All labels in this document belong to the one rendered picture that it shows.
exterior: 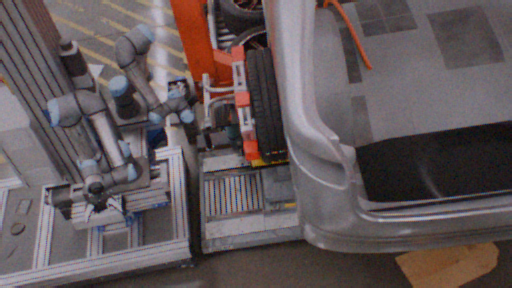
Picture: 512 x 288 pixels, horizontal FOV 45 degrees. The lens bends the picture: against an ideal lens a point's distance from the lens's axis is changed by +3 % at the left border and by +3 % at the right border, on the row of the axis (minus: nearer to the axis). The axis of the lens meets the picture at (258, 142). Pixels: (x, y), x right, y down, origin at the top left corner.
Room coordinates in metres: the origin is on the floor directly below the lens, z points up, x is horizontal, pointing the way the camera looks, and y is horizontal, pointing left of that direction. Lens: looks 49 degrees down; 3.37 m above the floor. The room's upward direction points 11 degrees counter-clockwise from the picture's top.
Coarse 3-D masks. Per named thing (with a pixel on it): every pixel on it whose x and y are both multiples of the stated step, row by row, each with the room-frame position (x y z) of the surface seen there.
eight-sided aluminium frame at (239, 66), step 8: (232, 64) 2.57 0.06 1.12; (240, 64) 2.56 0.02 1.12; (240, 88) 2.37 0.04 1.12; (248, 88) 2.71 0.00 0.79; (240, 112) 2.28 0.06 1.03; (248, 112) 2.27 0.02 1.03; (240, 120) 2.25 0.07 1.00; (248, 120) 2.24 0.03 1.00; (248, 128) 2.21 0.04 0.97; (248, 136) 2.47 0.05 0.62; (256, 136) 2.48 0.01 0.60
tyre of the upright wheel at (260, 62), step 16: (256, 64) 2.47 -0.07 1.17; (272, 64) 2.45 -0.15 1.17; (256, 80) 2.36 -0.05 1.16; (272, 80) 2.35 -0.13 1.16; (256, 96) 2.29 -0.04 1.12; (272, 96) 2.27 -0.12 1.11; (256, 112) 2.23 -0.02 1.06; (272, 112) 2.22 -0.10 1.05; (256, 128) 2.19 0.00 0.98; (272, 128) 2.17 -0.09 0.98; (272, 144) 2.14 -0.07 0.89; (272, 160) 2.19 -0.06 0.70
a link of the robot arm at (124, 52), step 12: (120, 48) 2.53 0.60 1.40; (132, 48) 2.53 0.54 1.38; (120, 60) 2.50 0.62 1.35; (132, 60) 2.50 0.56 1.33; (132, 72) 2.47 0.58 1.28; (132, 84) 2.46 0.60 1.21; (144, 84) 2.45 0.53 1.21; (144, 96) 2.42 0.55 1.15; (156, 96) 2.43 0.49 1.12; (156, 108) 2.38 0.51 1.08; (168, 108) 2.40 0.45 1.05; (156, 120) 2.34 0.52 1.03
